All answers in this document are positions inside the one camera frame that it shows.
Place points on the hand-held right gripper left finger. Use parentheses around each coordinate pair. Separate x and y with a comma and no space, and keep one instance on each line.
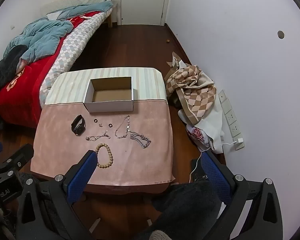
(83,173)

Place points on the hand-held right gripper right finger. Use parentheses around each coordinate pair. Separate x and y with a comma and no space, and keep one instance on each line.
(215,173)

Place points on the black smart watch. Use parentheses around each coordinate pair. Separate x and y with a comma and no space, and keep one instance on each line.
(78,130)

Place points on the white cardboard box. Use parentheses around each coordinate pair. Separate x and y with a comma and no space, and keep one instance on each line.
(110,107)

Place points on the white red-printed plastic bag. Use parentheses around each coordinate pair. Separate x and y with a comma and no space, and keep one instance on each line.
(198,136)

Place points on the white charger plug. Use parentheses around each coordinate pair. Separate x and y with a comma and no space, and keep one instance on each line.
(239,140)

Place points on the dark fuzzy cloth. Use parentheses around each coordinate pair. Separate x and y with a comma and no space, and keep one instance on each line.
(185,205)

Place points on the white cloth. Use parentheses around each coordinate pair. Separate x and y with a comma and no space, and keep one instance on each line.
(216,122)

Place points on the bed with blankets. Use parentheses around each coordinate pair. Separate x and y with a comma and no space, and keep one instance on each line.
(22,87)

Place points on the black cloth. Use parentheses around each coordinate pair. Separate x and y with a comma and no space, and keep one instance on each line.
(5,65)

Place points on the beige checkered cloth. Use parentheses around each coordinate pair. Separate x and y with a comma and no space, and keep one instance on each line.
(190,85)

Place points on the teal quilt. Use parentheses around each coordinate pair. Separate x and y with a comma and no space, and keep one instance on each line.
(40,35)

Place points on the grey white checkered quilt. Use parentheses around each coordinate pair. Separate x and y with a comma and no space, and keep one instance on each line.
(72,45)

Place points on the white door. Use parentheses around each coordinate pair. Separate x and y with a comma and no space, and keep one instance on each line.
(140,0)

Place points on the white wall socket strip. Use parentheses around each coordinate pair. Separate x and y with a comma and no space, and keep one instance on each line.
(230,117)

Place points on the wooden bed frame leg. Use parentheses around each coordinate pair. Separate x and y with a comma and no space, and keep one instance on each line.
(110,20)

